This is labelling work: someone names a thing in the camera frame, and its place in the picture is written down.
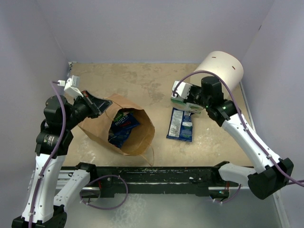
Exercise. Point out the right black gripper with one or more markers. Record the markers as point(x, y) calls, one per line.
point(192, 89)

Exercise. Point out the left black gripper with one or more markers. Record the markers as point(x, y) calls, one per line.
point(99, 105)

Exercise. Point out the green Chuba chips bag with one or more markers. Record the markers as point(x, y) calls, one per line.
point(181, 104)

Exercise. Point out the brown paper bag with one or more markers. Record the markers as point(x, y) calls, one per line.
point(140, 137)

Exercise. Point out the blue white snack packet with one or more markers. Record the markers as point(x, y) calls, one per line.
point(181, 126)

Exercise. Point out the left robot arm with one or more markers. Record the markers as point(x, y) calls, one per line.
point(47, 208)

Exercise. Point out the white cylindrical container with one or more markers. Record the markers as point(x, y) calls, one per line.
point(227, 67)

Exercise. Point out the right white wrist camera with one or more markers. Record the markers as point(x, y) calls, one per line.
point(182, 93)

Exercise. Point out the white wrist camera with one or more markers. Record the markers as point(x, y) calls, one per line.
point(182, 93)
point(71, 86)

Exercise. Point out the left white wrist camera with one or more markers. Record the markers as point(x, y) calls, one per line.
point(71, 86)

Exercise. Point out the black aluminium frame rail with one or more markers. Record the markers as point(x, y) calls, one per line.
point(199, 181)

